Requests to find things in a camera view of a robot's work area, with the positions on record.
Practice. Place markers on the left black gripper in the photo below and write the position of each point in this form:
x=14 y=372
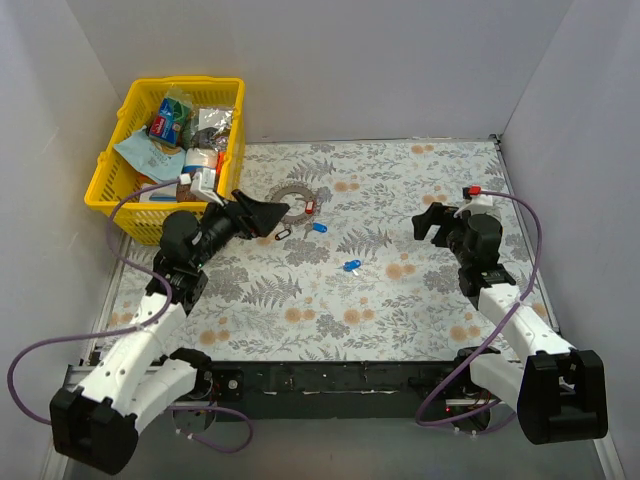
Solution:
x=240 y=218

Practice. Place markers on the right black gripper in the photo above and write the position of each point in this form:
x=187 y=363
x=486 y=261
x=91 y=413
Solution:
x=442 y=226

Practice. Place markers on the blue tag key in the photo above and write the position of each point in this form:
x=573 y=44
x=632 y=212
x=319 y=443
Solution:
x=314 y=227
x=352 y=266

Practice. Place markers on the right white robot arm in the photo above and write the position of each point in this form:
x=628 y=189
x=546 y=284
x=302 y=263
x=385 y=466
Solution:
x=558 y=392

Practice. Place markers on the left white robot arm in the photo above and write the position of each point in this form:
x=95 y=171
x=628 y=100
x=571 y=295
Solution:
x=98 y=423

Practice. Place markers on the black tag key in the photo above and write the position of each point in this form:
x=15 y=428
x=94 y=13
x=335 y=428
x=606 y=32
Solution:
x=283 y=234

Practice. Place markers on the white blue box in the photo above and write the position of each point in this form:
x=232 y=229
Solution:
x=164 y=194

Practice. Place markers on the silver foil bag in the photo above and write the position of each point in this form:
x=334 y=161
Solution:
x=212 y=128

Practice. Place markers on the light blue paper pouch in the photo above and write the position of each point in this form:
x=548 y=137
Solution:
x=157 y=161

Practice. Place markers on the floral table mat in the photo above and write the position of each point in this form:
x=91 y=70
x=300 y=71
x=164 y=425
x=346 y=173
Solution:
x=290 y=300

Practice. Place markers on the red blue snack pack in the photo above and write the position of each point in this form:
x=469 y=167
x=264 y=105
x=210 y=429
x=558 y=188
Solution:
x=165 y=130

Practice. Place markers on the green snack packet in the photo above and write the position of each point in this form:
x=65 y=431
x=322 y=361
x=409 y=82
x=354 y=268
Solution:
x=177 y=104

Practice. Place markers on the yellow plastic basket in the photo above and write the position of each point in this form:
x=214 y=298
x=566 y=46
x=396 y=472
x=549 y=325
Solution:
x=114 y=178

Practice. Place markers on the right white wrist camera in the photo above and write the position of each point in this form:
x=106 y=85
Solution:
x=475 y=202

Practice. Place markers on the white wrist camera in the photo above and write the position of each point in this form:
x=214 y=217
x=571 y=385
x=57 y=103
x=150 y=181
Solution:
x=202 y=183
x=475 y=202

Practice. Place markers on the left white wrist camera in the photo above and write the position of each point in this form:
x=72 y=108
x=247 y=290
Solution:
x=202 y=183

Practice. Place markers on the blue tag key on ring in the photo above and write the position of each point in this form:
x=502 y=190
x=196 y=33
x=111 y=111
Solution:
x=314 y=227

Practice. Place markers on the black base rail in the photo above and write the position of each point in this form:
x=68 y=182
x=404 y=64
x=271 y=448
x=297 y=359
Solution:
x=269 y=390

